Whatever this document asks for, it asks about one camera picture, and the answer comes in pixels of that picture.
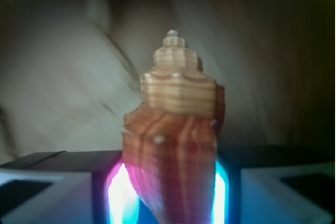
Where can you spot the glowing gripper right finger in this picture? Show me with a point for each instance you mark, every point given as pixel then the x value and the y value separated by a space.
pixel 273 184

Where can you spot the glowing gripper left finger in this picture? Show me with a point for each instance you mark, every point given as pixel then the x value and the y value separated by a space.
pixel 68 187

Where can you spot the orange spiral sea shell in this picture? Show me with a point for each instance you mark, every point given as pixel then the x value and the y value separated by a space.
pixel 170 139

